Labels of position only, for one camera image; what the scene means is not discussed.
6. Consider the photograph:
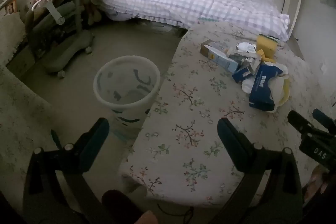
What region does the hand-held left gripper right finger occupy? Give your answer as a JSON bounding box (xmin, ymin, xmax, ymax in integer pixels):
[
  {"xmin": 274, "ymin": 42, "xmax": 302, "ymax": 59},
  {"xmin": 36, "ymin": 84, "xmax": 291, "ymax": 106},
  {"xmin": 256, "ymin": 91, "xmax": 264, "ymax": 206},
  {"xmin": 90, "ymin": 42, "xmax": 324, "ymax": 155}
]
[{"xmin": 210, "ymin": 117, "xmax": 305, "ymax": 224}]

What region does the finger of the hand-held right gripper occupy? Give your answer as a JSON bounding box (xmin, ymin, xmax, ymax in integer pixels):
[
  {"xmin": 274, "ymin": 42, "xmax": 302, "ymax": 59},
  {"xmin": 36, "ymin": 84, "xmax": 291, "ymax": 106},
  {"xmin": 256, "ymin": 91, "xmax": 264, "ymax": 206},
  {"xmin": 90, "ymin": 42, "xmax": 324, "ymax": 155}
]
[
  {"xmin": 312, "ymin": 109, "xmax": 336, "ymax": 133},
  {"xmin": 287, "ymin": 110, "xmax": 315, "ymax": 136}
]

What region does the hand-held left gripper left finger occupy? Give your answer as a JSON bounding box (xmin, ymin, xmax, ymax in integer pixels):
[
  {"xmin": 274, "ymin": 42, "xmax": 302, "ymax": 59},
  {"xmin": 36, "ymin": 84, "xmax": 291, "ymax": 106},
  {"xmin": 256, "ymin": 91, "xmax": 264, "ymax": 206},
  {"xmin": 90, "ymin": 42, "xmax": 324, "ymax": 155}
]
[{"xmin": 22, "ymin": 117, "xmax": 111, "ymax": 224}]

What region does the white patterned waste bin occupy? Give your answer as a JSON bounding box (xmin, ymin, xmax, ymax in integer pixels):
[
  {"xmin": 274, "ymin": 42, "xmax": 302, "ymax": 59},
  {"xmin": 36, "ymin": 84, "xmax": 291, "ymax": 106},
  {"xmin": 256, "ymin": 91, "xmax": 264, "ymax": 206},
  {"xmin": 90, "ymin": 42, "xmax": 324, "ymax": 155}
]
[{"xmin": 93, "ymin": 55, "xmax": 161, "ymax": 140}]

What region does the yellow green sponge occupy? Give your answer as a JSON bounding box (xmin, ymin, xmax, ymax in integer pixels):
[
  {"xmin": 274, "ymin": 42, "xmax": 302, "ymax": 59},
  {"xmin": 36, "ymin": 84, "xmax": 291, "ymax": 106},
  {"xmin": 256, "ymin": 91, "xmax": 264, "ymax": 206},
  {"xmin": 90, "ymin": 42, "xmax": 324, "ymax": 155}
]
[{"xmin": 256, "ymin": 34, "xmax": 279, "ymax": 64}]

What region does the light blue carton box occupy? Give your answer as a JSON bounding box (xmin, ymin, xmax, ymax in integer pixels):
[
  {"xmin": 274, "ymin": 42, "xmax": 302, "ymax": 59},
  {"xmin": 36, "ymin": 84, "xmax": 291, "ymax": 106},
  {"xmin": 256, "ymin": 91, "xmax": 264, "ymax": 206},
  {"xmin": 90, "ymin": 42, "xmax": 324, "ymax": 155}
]
[{"xmin": 200, "ymin": 39, "xmax": 239, "ymax": 74}]

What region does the person's right hand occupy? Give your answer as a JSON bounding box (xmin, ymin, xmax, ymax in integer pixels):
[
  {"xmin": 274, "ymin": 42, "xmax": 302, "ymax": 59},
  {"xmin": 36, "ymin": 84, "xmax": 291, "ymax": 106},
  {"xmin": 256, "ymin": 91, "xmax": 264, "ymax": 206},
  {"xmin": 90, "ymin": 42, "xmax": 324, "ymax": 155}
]
[{"xmin": 302, "ymin": 165, "xmax": 330, "ymax": 197}]

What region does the dark blue box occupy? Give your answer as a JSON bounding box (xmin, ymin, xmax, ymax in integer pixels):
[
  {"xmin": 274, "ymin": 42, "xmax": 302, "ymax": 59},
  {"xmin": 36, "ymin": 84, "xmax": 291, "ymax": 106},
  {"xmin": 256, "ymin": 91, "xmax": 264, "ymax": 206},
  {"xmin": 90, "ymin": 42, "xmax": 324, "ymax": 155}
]
[{"xmin": 248, "ymin": 62, "xmax": 286, "ymax": 112}]

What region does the floral tablecloth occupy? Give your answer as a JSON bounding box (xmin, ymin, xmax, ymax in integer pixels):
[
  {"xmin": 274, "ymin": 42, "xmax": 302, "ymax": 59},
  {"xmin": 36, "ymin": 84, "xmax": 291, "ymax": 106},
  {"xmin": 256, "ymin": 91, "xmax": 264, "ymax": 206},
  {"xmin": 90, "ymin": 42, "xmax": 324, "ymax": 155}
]
[
  {"xmin": 0, "ymin": 64, "xmax": 63, "ymax": 214},
  {"xmin": 118, "ymin": 21, "xmax": 336, "ymax": 207}
]

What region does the small blue packet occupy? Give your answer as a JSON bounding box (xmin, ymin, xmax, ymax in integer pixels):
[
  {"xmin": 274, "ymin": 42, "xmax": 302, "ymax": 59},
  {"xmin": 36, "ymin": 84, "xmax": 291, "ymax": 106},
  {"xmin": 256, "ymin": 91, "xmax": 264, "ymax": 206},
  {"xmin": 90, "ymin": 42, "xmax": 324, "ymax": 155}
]
[{"xmin": 232, "ymin": 66, "xmax": 257, "ymax": 83}]

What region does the person's leg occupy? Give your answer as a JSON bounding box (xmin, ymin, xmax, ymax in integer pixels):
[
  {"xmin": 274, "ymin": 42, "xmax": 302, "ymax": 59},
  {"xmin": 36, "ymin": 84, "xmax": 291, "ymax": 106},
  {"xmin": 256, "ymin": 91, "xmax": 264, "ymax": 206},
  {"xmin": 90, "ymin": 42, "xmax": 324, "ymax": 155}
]
[{"xmin": 101, "ymin": 189, "xmax": 159, "ymax": 224}]

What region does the silver crumpled wrapper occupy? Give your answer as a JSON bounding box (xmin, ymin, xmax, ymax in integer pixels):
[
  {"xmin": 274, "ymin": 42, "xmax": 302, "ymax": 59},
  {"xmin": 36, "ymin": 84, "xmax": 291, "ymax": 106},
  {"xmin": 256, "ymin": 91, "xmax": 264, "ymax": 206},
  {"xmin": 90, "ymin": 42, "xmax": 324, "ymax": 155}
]
[{"xmin": 228, "ymin": 48, "xmax": 264, "ymax": 73}]

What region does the grey wheeled chair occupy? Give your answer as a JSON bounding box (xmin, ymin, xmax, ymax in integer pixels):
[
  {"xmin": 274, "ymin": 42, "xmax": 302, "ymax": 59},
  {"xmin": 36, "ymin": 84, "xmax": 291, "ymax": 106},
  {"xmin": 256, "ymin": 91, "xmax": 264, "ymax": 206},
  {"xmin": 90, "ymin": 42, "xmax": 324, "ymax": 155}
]
[{"xmin": 25, "ymin": 0, "xmax": 95, "ymax": 79}]

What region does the beige rug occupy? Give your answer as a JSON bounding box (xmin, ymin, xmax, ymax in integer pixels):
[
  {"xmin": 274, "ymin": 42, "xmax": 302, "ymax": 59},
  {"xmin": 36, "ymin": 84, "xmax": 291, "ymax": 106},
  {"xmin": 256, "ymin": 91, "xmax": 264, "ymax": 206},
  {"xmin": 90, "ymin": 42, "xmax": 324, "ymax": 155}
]
[{"xmin": 0, "ymin": 13, "xmax": 27, "ymax": 65}]

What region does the purple plaid duvet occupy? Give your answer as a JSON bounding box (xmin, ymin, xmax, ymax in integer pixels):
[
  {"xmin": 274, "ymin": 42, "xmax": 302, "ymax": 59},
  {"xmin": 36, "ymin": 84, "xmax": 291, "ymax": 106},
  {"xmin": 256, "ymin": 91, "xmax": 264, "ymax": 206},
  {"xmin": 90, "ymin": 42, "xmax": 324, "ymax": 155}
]
[{"xmin": 94, "ymin": 0, "xmax": 291, "ymax": 42}]

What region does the black strap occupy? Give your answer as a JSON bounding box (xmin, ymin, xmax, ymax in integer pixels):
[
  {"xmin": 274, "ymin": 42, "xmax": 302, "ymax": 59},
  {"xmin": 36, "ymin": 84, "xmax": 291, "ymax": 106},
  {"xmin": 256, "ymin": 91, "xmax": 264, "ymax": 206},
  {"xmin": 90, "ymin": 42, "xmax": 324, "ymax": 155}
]
[{"xmin": 51, "ymin": 130, "xmax": 63, "ymax": 149}]

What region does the black cable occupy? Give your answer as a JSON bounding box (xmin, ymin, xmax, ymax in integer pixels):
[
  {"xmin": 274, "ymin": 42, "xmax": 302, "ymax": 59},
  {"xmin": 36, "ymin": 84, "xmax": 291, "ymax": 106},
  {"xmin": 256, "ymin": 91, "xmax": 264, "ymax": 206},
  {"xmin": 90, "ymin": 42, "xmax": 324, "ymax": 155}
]
[{"xmin": 156, "ymin": 202, "xmax": 195, "ymax": 216}]

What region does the white ring holder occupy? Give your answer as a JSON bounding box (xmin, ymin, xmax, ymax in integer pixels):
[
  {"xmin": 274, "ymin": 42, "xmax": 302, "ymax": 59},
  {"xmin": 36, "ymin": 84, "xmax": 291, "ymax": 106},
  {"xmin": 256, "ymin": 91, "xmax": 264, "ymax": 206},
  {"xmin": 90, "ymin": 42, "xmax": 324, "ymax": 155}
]
[{"xmin": 31, "ymin": 0, "xmax": 66, "ymax": 25}]

